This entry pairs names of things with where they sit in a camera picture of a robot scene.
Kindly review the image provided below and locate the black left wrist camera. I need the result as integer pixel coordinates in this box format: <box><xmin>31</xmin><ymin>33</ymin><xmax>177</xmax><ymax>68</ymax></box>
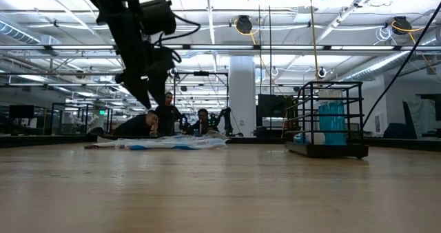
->
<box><xmin>139</xmin><ymin>0</ymin><xmax>177</xmax><ymax>36</ymax></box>

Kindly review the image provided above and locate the white pillar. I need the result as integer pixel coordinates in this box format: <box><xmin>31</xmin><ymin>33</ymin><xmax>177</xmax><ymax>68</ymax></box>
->
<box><xmin>228</xmin><ymin>55</ymin><xmax>257</xmax><ymax>137</ymax></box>

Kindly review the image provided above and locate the grey covered rack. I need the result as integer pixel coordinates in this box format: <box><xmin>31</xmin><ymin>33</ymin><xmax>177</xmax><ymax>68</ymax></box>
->
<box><xmin>415</xmin><ymin>93</ymin><xmax>441</xmax><ymax>134</ymax></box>

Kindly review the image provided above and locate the yellow hanging cable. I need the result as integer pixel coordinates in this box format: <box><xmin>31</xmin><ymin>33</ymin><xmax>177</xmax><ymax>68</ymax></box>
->
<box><xmin>308</xmin><ymin>0</ymin><xmax>320</xmax><ymax>82</ymax></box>

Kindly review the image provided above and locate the dark blue chair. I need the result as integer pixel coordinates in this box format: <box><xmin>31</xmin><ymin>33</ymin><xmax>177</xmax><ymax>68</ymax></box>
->
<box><xmin>382</xmin><ymin>100</ymin><xmax>418</xmax><ymax>140</ymax></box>

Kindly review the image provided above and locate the black ceiling cable reel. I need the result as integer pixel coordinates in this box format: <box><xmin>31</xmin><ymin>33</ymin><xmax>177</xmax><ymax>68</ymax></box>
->
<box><xmin>235</xmin><ymin>14</ymin><xmax>254</xmax><ymax>35</ymax></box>
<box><xmin>391</xmin><ymin>15</ymin><xmax>413</xmax><ymax>36</ymax></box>

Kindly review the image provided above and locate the black hanging cable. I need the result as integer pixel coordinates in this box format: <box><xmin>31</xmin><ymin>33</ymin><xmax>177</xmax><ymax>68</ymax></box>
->
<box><xmin>257</xmin><ymin>0</ymin><xmax>261</xmax><ymax>95</ymax></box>
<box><xmin>268</xmin><ymin>0</ymin><xmax>272</xmax><ymax>95</ymax></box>

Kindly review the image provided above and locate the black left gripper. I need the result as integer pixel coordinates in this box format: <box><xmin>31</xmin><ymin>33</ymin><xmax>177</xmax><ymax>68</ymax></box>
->
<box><xmin>115</xmin><ymin>41</ymin><xmax>182</xmax><ymax>110</ymax></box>

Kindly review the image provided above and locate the black monitor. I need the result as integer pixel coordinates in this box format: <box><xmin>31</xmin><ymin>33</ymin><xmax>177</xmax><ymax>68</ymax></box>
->
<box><xmin>8</xmin><ymin>104</ymin><xmax>35</xmax><ymax>119</ymax></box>

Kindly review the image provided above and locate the black cabinet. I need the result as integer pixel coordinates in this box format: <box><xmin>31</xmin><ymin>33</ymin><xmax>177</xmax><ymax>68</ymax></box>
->
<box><xmin>256</xmin><ymin>93</ymin><xmax>300</xmax><ymax>139</ymax></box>

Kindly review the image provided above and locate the black background station frame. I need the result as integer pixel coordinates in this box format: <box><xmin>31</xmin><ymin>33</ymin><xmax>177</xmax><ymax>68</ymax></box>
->
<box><xmin>173</xmin><ymin>70</ymin><xmax>230</xmax><ymax>137</ymax></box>

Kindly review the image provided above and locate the black wire mesh caddy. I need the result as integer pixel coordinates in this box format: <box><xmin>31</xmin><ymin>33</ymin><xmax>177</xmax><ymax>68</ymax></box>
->
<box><xmin>284</xmin><ymin>81</ymin><xmax>369</xmax><ymax>159</ymax></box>

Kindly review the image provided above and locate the person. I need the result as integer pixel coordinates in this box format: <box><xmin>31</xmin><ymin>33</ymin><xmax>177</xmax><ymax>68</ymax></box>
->
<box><xmin>154</xmin><ymin>91</ymin><xmax>184</xmax><ymax>136</ymax></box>
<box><xmin>114</xmin><ymin>110</ymin><xmax>159</xmax><ymax>137</ymax></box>
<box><xmin>190</xmin><ymin>108</ymin><xmax>212</xmax><ymax>136</ymax></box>

